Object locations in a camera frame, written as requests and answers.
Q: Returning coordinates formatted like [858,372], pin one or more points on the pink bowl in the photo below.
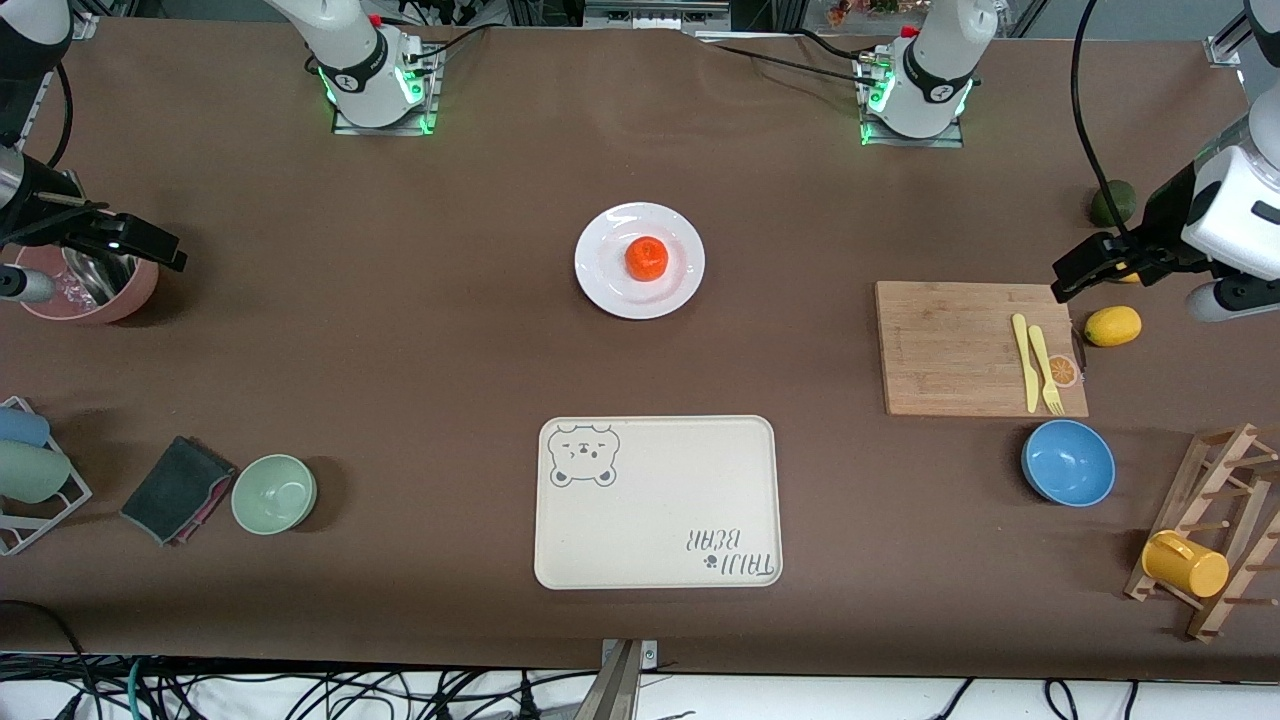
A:
[60,312]

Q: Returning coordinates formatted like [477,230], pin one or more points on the white round plate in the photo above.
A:
[610,280]

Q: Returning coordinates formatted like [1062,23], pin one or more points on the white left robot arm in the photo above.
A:
[935,90]

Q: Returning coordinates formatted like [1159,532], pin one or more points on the orange slice print tag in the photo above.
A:
[1065,372]

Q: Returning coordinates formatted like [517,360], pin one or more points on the yellow mug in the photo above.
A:
[1190,568]

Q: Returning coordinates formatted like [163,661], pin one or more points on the pale green cup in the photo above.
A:
[30,472]

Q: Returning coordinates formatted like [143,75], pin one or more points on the yellow plastic fork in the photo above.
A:
[1045,370]

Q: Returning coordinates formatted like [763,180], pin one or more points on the blue bowl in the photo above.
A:
[1068,463]

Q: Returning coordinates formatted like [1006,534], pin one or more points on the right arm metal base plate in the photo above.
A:
[345,129]

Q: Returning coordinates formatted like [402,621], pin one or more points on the wooden cutting board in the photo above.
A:
[940,340]

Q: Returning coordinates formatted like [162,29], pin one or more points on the yellow plastic knife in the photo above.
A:
[1028,380]

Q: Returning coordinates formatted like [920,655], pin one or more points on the yellow lemon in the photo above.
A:
[1128,276]
[1113,327]

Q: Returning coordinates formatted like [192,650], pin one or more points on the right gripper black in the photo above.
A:
[38,212]

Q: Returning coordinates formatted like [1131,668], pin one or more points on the wooden mug rack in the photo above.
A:
[1190,510]

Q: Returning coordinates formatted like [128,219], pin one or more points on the cream bear print tray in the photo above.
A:
[660,510]

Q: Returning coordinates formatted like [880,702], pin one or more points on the light blue cup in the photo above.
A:
[20,427]

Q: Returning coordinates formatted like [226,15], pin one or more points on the aluminium frame rail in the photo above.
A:
[655,15]

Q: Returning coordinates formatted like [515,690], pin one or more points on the metal scoop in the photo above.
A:
[95,275]

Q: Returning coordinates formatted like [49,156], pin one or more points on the dark green avocado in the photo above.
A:
[1105,208]

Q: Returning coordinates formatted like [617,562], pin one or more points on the metal table edge bracket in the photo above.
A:
[622,690]

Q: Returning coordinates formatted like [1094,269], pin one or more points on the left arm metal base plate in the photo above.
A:
[945,143]

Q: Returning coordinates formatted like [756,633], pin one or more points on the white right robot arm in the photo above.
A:
[355,70]

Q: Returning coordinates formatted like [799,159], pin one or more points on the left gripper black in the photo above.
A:
[1163,215]

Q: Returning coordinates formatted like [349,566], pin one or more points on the metal table corner clamp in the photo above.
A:
[80,25]
[1220,52]

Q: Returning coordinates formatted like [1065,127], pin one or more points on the pale green bowl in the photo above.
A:
[273,495]

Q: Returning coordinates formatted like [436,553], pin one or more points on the dark grey folded cloth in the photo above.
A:
[175,490]

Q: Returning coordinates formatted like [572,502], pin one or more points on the orange fruit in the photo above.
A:
[647,259]

